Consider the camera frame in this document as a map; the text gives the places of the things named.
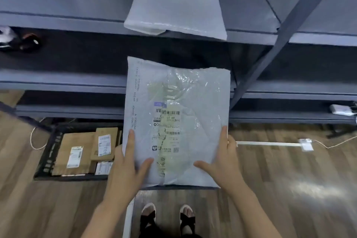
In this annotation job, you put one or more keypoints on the person's right hand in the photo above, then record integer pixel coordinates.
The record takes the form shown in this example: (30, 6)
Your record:
(228, 168)

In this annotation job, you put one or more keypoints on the person's left hand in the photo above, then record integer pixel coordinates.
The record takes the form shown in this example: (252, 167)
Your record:
(122, 173)

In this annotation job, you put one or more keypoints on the person's left thumb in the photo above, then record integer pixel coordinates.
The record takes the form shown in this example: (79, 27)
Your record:
(145, 167)

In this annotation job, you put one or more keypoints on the person's right thumb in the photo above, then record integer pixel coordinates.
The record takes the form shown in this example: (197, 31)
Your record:
(203, 166)

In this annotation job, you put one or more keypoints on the labelled grey poly mailer bag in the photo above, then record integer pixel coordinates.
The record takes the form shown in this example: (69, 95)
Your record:
(181, 101)

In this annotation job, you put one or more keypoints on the person's left forearm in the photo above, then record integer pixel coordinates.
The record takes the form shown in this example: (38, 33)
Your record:
(108, 219)

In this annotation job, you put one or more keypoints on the person's right forearm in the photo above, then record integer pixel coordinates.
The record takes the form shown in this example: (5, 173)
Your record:
(253, 215)

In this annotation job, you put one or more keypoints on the small white labelled packet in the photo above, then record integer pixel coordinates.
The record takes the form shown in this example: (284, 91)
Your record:
(103, 168)

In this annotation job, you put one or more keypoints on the small brown cardboard box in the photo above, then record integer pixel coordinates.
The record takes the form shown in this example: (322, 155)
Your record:
(97, 152)

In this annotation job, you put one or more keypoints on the person's left black sandal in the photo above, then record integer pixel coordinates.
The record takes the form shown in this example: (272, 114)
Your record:
(147, 218)

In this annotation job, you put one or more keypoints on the person's black sandal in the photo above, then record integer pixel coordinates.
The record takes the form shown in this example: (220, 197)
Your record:
(147, 218)
(187, 218)

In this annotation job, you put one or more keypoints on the white flat strip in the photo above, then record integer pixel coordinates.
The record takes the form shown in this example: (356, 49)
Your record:
(128, 218)

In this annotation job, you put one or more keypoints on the person's right black sandal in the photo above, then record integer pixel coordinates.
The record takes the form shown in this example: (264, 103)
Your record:
(187, 218)

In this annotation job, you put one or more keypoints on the large brown cardboard box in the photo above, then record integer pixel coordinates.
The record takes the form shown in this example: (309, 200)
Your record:
(62, 148)

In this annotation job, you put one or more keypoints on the black plastic crate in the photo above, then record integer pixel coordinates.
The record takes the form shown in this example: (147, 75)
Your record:
(46, 159)

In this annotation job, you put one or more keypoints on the white floor plug box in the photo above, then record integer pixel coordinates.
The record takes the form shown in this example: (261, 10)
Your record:
(306, 145)

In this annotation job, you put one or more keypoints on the white power adapter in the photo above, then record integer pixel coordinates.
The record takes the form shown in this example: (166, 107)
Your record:
(340, 109)

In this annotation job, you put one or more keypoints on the plain grey poly mailer bag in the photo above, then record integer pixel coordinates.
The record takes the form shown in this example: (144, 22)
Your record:
(178, 6)

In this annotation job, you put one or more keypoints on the grey metal shelving unit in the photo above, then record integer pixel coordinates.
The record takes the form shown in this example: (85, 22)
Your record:
(69, 20)

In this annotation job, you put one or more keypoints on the dark tape dispenser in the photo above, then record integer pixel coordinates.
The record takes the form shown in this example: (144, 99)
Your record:
(28, 42)

